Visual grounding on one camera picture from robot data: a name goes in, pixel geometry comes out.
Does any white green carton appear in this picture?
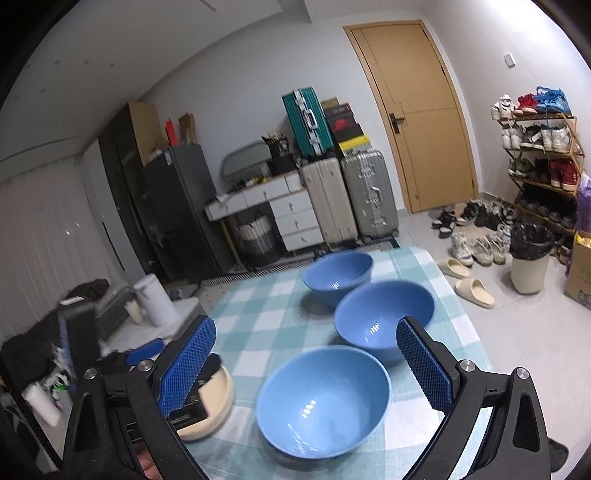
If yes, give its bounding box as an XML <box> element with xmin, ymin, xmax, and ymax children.
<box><xmin>48</xmin><ymin>371</ymin><xmax>72</xmax><ymax>395</ymax></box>

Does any pile of loose shoes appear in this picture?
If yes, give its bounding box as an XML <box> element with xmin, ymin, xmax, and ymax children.
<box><xmin>428</xmin><ymin>198</ymin><xmax>515</xmax><ymax>267</ymax></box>

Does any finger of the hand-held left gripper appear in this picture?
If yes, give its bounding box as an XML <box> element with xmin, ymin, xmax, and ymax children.
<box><xmin>99</xmin><ymin>338</ymin><xmax>165</xmax><ymax>376</ymax></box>
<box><xmin>166</xmin><ymin>353</ymin><xmax>222</xmax><ymax>430</ymax></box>

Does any dark grey fridge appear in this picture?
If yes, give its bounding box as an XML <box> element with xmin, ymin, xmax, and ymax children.
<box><xmin>143</xmin><ymin>144</ymin><xmax>234</xmax><ymax>282</ymax></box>

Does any printed cardboard box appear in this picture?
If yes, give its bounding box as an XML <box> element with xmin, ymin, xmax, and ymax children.
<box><xmin>564</xmin><ymin>231</ymin><xmax>591</xmax><ymax>311</ymax></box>

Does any large blue bowl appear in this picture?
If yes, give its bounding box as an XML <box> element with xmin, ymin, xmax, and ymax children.
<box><xmin>256</xmin><ymin>346</ymin><xmax>392</xmax><ymax>460</ymax></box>

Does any black paper bag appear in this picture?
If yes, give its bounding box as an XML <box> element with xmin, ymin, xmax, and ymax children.
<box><xmin>262</xmin><ymin>131</ymin><xmax>296</xmax><ymax>175</ymax></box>

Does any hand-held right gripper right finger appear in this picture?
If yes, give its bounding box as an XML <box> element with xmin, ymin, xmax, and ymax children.
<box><xmin>396</xmin><ymin>316</ymin><xmax>552</xmax><ymax>480</ymax></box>

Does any teal suitcase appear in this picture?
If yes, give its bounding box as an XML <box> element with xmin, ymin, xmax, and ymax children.
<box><xmin>282</xmin><ymin>87</ymin><xmax>336</xmax><ymax>160</ymax></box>

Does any white curtain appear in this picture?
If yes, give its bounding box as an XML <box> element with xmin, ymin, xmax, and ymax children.
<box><xmin>0</xmin><ymin>154</ymin><xmax>121</xmax><ymax>342</ymax></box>

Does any cream trash bin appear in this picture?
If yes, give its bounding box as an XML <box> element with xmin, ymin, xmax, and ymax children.
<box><xmin>509</xmin><ymin>222</ymin><xmax>556</xmax><ymax>295</ymax></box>

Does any white dresser desk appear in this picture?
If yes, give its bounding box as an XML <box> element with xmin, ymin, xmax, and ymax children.
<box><xmin>204</xmin><ymin>171</ymin><xmax>324</xmax><ymax>273</ymax></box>

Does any black slipper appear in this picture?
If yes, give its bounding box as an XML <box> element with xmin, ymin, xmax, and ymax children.
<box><xmin>547</xmin><ymin>438</ymin><xmax>572</xmax><ymax>474</ymax></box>

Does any brown cardboard piece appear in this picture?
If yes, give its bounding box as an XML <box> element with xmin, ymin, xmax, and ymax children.
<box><xmin>178</xmin><ymin>112</ymin><xmax>197</xmax><ymax>145</ymax></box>

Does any teal checked tablecloth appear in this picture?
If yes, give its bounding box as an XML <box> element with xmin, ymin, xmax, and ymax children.
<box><xmin>185</xmin><ymin>246</ymin><xmax>495</xmax><ymax>480</ymax></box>

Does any wooden door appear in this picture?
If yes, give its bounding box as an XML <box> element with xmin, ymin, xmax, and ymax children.
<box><xmin>344</xmin><ymin>19</ymin><xmax>478</xmax><ymax>214</ymax></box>

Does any arched mirror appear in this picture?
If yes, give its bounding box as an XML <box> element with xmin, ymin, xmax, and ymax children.
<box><xmin>221</xmin><ymin>142</ymin><xmax>273</xmax><ymax>181</ymax></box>

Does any woven laundry basket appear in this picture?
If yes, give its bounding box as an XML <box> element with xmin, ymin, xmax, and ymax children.
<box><xmin>236</xmin><ymin>211</ymin><xmax>280</xmax><ymax>268</ymax></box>

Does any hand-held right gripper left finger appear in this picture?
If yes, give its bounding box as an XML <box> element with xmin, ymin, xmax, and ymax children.
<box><xmin>62</xmin><ymin>315</ymin><xmax>217</xmax><ymax>480</ymax></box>

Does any black wardrobe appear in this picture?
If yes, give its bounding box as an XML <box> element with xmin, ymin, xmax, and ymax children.
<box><xmin>98</xmin><ymin>102</ymin><xmax>162</xmax><ymax>282</ymax></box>

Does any shoe rack with shoes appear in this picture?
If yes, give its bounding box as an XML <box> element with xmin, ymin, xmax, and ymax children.
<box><xmin>490</xmin><ymin>85</ymin><xmax>583</xmax><ymax>232</ymax></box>

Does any white side table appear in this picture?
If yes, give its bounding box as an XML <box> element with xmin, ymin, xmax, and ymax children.
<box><xmin>97</xmin><ymin>295</ymin><xmax>204</xmax><ymax>354</ymax></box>

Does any white tall cabinet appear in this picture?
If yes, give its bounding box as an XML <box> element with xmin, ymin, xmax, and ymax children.
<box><xmin>81</xmin><ymin>138</ymin><xmax>125</xmax><ymax>278</ymax></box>

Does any dark jacket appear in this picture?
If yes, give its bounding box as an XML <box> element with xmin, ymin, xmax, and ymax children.
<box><xmin>0</xmin><ymin>279</ymin><xmax>112</xmax><ymax>386</ymax></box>

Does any beige suitcase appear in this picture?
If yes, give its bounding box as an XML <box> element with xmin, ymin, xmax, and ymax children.
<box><xmin>300</xmin><ymin>157</ymin><xmax>358</xmax><ymax>245</ymax></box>

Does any white electric kettle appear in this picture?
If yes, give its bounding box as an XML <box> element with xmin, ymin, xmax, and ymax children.
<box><xmin>134</xmin><ymin>273</ymin><xmax>180</xmax><ymax>328</ymax></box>

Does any large cream plate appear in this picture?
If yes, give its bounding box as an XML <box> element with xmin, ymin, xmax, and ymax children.
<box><xmin>177</xmin><ymin>353</ymin><xmax>235</xmax><ymax>442</ymax></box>

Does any silver suitcase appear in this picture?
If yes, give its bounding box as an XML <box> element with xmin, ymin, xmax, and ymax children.
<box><xmin>341</xmin><ymin>148</ymin><xmax>400</xmax><ymax>244</ymax></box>

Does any cream slide sandal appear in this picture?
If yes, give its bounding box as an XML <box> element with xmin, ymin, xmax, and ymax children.
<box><xmin>455</xmin><ymin>278</ymin><xmax>496</xmax><ymax>309</ymax></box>
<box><xmin>436</xmin><ymin>258</ymin><xmax>472</xmax><ymax>280</ymax></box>

